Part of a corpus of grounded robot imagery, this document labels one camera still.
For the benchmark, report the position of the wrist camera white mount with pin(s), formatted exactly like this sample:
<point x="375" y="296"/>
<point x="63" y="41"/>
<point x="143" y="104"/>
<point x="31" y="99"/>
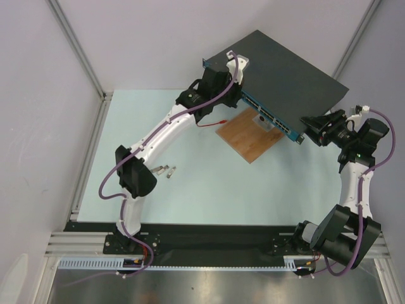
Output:
<point x="356" y="114"/>
<point x="236" y="65"/>

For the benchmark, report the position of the wooden base board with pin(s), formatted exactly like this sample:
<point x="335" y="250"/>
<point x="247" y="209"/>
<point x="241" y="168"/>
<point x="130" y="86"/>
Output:
<point x="246" y="138"/>

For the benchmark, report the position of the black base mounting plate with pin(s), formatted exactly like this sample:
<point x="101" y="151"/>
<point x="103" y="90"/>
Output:
<point x="188" y="244"/>

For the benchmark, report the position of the white slotted cable duct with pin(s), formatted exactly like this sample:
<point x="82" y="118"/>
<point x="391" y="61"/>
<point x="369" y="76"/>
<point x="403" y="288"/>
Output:
<point x="282" y="263"/>

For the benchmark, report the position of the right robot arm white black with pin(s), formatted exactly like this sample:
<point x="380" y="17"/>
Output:
<point x="347" y="233"/>

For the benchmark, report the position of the silver SFP module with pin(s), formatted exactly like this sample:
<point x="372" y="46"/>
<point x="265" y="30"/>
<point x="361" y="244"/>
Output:
<point x="157" y="169"/>
<point x="171" y="172"/>
<point x="163" y="169"/>

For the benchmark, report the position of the blue black network switch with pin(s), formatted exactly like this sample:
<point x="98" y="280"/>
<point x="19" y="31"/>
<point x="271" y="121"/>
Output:
<point x="281" y="85"/>

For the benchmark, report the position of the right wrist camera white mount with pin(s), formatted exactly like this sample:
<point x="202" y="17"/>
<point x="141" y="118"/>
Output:
<point x="356" y="114"/>

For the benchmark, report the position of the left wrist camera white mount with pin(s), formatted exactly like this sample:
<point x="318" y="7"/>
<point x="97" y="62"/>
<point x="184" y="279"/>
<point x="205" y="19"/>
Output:
<point x="236" y="65"/>

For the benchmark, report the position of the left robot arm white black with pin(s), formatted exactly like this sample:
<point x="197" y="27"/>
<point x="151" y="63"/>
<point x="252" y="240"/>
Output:
<point x="134" y="164"/>

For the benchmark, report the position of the aluminium frame post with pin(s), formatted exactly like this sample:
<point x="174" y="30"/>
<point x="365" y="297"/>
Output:
<point x="72" y="39"/>
<point x="356" y="37"/>

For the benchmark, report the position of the right aluminium frame post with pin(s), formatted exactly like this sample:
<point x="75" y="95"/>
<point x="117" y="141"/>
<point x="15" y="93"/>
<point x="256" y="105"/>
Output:
<point x="356" y="37"/>

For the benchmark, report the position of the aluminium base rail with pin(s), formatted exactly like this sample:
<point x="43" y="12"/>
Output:
<point x="75" y="244"/>

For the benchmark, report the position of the left aluminium frame post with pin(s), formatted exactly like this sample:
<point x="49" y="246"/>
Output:
<point x="72" y="39"/>

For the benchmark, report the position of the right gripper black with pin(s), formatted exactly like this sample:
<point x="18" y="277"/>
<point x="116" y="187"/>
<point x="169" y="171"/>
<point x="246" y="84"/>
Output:
<point x="322" y="127"/>

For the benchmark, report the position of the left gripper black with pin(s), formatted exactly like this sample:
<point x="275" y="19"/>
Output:
<point x="238" y="95"/>

